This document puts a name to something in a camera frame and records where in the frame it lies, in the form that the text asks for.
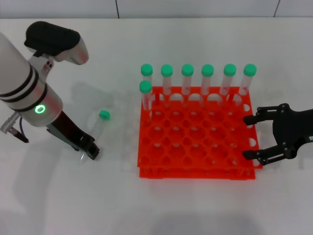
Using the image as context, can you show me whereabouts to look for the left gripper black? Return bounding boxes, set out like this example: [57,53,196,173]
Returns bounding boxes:
[46,111,101,162]

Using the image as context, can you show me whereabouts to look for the green-capped clear test tube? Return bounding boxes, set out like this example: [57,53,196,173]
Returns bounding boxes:
[138,80,154,118]
[235,63,258,109]
[140,63,155,98]
[181,63,195,108]
[79,109,111,165]
[219,63,238,106]
[160,64,174,108]
[201,63,215,106]

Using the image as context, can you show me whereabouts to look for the left arm connector cable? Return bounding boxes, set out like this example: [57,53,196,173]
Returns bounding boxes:
[0,114,30,144]

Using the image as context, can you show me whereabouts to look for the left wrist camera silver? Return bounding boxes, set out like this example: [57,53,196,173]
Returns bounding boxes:
[23,21,89,74]

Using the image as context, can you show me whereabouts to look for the orange test tube rack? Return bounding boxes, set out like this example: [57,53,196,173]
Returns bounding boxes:
[136,85,264,181]

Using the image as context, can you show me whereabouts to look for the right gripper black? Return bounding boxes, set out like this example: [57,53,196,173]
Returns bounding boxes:
[242,103,313,166]

